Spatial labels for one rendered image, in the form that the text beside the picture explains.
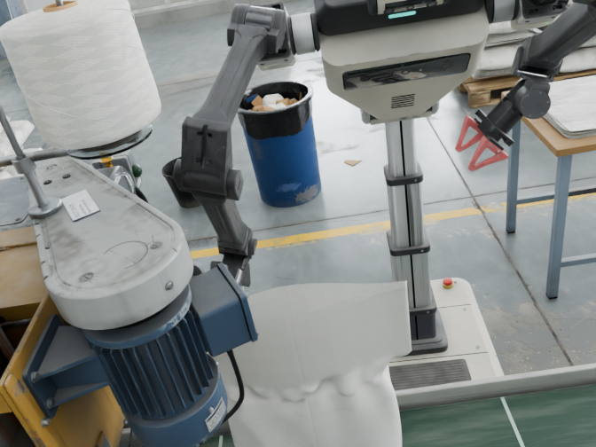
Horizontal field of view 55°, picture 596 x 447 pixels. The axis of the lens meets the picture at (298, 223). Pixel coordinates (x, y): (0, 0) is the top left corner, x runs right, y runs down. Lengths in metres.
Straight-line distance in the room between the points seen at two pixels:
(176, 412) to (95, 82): 0.46
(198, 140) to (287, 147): 2.39
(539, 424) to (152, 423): 1.20
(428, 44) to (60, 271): 0.95
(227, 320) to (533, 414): 1.19
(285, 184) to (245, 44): 2.35
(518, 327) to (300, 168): 1.55
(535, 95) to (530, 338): 1.53
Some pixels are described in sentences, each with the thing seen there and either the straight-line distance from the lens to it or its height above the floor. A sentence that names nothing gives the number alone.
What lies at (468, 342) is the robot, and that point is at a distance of 2.16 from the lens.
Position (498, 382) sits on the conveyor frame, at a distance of 1.84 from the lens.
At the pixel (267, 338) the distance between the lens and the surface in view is 1.18.
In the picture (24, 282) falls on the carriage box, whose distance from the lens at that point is 0.95.
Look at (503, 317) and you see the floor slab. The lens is 2.65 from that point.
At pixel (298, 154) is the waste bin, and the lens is 3.37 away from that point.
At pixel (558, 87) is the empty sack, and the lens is 2.77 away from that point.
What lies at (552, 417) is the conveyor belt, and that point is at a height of 0.38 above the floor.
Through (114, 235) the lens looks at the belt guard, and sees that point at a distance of 0.80.
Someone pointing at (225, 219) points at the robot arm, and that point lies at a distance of 1.12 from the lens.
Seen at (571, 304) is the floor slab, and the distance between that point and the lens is 2.75.
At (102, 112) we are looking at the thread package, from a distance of 0.76.
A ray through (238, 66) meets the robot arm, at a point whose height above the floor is 1.50.
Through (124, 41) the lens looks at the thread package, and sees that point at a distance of 0.76.
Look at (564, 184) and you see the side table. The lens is 2.43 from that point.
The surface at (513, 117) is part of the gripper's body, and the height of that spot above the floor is 1.28.
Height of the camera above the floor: 1.80
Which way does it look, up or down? 32 degrees down
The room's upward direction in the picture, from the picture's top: 11 degrees counter-clockwise
